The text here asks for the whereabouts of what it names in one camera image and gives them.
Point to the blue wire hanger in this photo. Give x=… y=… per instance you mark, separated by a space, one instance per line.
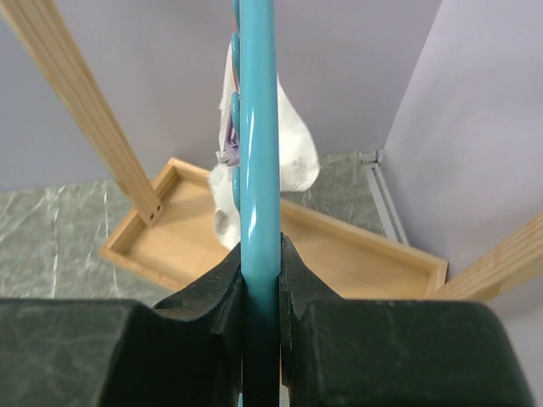
x=256 y=186

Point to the wooden rack with tray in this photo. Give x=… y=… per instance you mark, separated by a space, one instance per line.
x=46 y=38

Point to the white underwear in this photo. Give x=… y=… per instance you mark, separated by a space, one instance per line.
x=298 y=160

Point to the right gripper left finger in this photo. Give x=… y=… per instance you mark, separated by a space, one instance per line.
x=184 y=351

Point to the purple clothespin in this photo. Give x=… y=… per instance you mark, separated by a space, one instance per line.
x=228 y=152

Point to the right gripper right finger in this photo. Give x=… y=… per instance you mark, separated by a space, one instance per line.
x=361 y=352

